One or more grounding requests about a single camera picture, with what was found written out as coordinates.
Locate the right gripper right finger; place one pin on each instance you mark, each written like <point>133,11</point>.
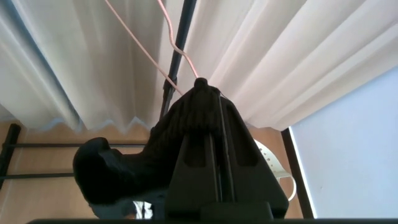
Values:
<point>252,186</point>

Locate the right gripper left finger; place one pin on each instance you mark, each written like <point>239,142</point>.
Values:
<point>192,180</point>

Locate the black garment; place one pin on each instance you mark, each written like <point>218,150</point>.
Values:
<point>124,174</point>

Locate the pink clothes hanger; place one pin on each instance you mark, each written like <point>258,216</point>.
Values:
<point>144,46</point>

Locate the white laundry basket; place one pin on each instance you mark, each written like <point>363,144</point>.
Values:
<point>276,168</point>

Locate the black clothes rack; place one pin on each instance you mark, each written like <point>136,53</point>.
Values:
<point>181,40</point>

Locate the white curtain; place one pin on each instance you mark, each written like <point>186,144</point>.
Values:
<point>280,62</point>

